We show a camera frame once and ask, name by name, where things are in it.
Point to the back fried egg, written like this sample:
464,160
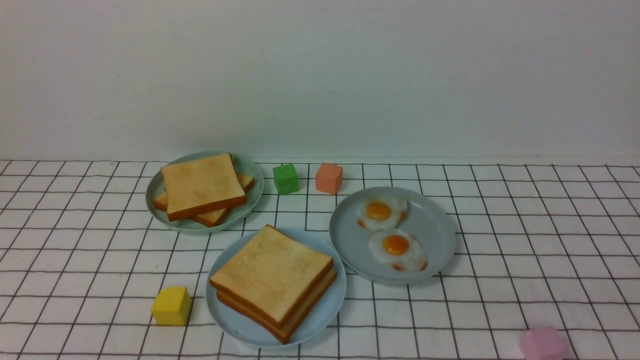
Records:
382,212

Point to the white grid tablecloth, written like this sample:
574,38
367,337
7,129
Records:
82,261

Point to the front fried egg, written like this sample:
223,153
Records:
398,250

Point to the orange cube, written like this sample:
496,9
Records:
329,178

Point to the pink cube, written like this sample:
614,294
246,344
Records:
543,343

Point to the light blue plate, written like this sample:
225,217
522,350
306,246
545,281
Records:
244,330

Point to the yellow cube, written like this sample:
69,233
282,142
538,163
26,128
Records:
172,306

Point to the pale green bread plate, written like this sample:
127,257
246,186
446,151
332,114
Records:
232,216

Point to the grey plate with eggs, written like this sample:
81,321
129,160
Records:
425,220

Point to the green cube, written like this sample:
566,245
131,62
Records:
286,179

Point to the fried egg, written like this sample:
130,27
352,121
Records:
398,250
382,212

